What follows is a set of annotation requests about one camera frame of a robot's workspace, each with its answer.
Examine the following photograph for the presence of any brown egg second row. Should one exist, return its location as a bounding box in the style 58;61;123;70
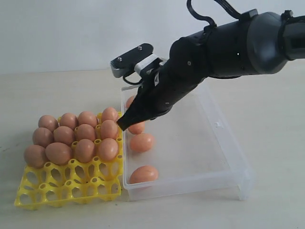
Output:
97;138;119;161
45;142;73;166

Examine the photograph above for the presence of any brown egg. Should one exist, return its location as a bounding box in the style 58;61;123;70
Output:
130;133;155;153
53;126;76;146
23;145;49;168
75;124;96;141
129;165;159;184
125;96;135;108
32;127;54;147
100;120;119;140
74;139;95;163

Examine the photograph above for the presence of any clear plastic container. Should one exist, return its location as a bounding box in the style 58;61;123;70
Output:
122;82;254;200

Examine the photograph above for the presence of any yellow plastic egg tray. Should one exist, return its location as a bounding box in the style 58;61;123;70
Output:
13;111;126;210

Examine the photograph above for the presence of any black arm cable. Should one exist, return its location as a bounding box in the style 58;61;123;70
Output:
121;0;305;86

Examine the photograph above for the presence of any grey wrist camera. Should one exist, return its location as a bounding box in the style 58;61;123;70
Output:
110;43;165;78

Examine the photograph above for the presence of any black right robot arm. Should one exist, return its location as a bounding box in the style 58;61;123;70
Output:
112;10;305;130

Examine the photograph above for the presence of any brown egg placed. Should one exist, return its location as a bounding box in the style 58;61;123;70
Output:
38;115;59;132
60;113;78;130
78;111;98;128

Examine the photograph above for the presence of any brown egg column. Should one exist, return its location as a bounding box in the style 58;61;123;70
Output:
128;122;145;135

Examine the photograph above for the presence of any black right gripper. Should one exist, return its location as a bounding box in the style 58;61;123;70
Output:
117;62;205;131

